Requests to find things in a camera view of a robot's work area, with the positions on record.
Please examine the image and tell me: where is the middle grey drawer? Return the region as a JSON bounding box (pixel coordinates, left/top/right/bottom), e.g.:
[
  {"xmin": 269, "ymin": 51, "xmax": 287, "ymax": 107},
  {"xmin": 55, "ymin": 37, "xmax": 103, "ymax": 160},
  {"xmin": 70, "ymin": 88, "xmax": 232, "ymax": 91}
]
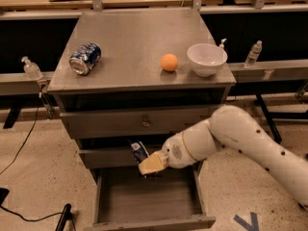
[{"xmin": 78, "ymin": 141, "xmax": 213, "ymax": 170}]

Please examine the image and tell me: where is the blue tape floor marking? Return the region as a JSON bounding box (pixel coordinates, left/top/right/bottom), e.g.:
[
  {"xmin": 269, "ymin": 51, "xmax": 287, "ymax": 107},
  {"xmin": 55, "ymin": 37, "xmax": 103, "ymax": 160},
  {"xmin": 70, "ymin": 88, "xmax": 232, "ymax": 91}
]
[{"xmin": 232, "ymin": 212, "xmax": 260, "ymax": 231}]

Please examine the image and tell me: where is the grey wooden drawer cabinet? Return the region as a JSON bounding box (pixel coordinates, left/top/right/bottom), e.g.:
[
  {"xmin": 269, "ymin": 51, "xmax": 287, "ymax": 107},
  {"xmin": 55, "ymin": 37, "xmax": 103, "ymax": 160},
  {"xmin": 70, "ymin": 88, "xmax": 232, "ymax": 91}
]
[{"xmin": 48, "ymin": 9, "xmax": 235, "ymax": 174}]

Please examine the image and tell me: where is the top grey drawer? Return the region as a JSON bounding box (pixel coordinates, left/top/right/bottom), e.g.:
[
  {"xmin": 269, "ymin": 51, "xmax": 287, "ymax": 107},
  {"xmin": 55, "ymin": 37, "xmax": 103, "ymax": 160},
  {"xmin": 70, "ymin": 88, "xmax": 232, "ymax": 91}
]
[{"xmin": 61, "ymin": 105, "xmax": 220, "ymax": 139}]

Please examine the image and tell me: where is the black floor cable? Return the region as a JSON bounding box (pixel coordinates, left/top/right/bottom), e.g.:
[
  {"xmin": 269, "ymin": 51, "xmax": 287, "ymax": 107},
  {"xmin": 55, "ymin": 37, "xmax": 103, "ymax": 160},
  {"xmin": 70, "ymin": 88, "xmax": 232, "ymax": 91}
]
[{"xmin": 0, "ymin": 106, "xmax": 65, "ymax": 223}]

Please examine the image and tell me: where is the white bowl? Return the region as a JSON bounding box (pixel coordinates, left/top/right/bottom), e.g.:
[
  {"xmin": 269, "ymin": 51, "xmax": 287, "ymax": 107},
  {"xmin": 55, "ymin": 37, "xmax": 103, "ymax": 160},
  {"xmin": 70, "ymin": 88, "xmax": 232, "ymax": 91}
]
[{"xmin": 187, "ymin": 43, "xmax": 228, "ymax": 77}]

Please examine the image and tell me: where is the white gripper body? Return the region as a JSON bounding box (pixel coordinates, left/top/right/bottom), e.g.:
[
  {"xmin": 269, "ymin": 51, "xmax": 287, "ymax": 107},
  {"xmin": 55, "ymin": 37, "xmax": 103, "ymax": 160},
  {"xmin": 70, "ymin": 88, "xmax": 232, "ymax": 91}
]
[{"xmin": 162, "ymin": 132, "xmax": 195, "ymax": 168}]

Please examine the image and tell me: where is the bottom grey drawer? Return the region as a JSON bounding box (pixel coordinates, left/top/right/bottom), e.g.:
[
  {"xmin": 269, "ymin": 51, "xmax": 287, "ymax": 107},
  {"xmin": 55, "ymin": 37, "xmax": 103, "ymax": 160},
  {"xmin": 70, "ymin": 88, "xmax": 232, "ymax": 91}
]
[{"xmin": 84, "ymin": 166, "xmax": 216, "ymax": 231}]

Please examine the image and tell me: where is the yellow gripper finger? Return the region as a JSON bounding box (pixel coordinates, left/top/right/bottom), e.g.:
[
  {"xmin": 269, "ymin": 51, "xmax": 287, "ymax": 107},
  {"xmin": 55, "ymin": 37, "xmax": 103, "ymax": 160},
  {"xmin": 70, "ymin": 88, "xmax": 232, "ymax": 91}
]
[{"xmin": 139, "ymin": 151, "xmax": 168, "ymax": 175}]

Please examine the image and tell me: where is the orange fruit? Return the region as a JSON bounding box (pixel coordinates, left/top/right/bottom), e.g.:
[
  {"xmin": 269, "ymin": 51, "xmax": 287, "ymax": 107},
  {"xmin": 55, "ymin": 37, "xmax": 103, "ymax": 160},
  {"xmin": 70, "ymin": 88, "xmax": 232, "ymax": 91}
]
[{"xmin": 161, "ymin": 54, "xmax": 178, "ymax": 72}]

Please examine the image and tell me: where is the clear water bottle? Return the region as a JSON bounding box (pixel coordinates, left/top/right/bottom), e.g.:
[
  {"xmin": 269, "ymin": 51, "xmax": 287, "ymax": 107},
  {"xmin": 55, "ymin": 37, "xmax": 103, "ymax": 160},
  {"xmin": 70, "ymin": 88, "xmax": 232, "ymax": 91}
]
[{"xmin": 244, "ymin": 40, "xmax": 262, "ymax": 68}]

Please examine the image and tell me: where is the clear sanitizer pump bottle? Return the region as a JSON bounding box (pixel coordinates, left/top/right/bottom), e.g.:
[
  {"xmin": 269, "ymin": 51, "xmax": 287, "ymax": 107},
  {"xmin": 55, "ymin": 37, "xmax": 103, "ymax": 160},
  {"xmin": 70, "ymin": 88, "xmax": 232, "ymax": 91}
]
[{"xmin": 21, "ymin": 56, "xmax": 43, "ymax": 81}]

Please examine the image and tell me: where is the grey drawer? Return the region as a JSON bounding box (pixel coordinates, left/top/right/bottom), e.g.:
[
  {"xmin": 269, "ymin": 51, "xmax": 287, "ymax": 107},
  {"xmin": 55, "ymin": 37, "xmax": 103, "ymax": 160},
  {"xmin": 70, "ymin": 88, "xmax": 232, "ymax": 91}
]
[
  {"xmin": 84, "ymin": 166, "xmax": 216, "ymax": 231},
  {"xmin": 78, "ymin": 141, "xmax": 213, "ymax": 170},
  {"xmin": 61, "ymin": 105, "xmax": 220, "ymax": 139}
]

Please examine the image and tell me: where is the blue soda can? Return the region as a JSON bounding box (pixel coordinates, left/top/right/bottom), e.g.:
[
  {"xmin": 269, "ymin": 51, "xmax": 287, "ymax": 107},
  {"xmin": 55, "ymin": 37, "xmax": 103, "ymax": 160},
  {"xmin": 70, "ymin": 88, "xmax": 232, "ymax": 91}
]
[{"xmin": 69, "ymin": 42, "xmax": 101, "ymax": 75}]

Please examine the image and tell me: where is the black stand on floor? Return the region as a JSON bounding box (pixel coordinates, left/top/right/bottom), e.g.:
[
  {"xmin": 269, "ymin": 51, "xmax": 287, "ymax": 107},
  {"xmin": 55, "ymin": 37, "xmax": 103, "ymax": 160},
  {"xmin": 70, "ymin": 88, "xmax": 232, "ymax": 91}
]
[{"xmin": 55, "ymin": 203, "xmax": 76, "ymax": 231}]

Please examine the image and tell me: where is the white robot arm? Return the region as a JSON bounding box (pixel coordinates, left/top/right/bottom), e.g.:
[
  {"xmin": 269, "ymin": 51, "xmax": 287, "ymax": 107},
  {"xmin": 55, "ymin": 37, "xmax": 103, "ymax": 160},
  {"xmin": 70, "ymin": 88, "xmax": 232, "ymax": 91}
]
[{"xmin": 139, "ymin": 106, "xmax": 308, "ymax": 209}]

